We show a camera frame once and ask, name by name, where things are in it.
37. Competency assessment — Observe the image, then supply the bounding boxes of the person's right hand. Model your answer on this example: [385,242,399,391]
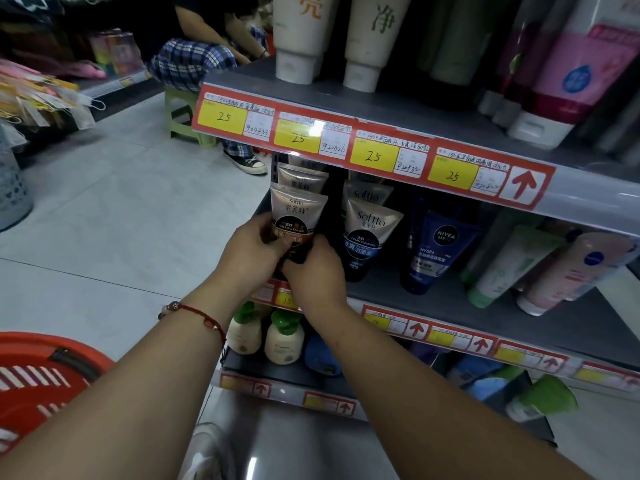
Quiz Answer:
[280,234,350,324]

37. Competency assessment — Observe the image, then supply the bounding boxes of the person's left hand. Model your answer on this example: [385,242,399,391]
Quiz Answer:
[209,212,297,321]

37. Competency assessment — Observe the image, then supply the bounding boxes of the silver cleanser tube brown label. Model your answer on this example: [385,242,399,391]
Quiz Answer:
[277,162,330,195]
[269,182,329,268]

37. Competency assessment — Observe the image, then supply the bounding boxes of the person's right forearm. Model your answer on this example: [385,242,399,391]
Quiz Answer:
[300,301,598,480]

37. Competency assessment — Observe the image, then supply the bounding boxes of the person's left forearm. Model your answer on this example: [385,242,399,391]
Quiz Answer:
[0,290,251,480]

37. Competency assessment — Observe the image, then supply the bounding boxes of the silver cleanser tube blue label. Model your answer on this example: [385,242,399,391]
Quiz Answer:
[342,180,395,206]
[342,197,404,283]

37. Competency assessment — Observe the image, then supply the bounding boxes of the cream bottle green cap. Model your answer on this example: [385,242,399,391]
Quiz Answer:
[264,309,306,366]
[227,301,263,356]

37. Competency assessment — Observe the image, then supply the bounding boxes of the blue round container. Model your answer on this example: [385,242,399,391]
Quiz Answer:
[303,335,344,378]

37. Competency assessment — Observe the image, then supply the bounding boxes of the dark blue cleanser tube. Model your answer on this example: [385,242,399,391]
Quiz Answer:
[399,205,477,296]

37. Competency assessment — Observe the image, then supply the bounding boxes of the red price label strip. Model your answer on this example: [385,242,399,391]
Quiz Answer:
[219,371,359,418]
[250,279,640,394]
[191,84,557,212]

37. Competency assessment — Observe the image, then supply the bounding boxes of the green plastic stool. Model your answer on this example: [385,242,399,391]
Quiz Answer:
[164,89,219,151]

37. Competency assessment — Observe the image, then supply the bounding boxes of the white tube orange print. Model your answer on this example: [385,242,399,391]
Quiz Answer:
[272,0,342,86]

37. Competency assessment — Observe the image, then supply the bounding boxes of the blue and white packet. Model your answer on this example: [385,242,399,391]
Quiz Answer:
[446,355,510,401]

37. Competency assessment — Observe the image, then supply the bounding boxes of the white tube green print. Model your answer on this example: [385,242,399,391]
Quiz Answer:
[343,0,414,93]

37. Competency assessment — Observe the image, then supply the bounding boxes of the person's white shoe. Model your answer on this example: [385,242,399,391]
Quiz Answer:
[179,422,237,480]

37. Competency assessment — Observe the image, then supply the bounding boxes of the pink and yellow boxes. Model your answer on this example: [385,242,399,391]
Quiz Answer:
[89,29,139,76]

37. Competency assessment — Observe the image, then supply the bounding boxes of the pale green tube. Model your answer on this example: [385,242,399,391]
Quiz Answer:
[429,0,503,87]

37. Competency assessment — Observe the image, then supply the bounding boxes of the pale pink tube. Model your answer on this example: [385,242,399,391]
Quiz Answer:
[516,232,637,316]

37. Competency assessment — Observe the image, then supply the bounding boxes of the grey plastic basket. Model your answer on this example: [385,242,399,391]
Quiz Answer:
[0,124,34,231]

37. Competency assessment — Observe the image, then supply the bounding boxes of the row of hanging packets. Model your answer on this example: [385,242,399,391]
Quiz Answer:
[0,59,107,146]

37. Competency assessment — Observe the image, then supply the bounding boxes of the grey metal shelf unit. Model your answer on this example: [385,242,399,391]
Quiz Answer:
[191,57,640,448]

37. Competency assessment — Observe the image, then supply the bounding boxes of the red shopping basket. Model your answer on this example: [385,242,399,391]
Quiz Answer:
[0,332,115,456]

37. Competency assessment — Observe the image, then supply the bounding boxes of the dark red tube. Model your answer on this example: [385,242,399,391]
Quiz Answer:
[492,0,556,129]

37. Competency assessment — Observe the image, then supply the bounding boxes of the pink tube white cap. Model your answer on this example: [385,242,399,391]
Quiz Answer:
[507,0,640,151]

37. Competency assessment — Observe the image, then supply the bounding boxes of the red string bracelet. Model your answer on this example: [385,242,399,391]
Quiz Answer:
[158,301,227,356]

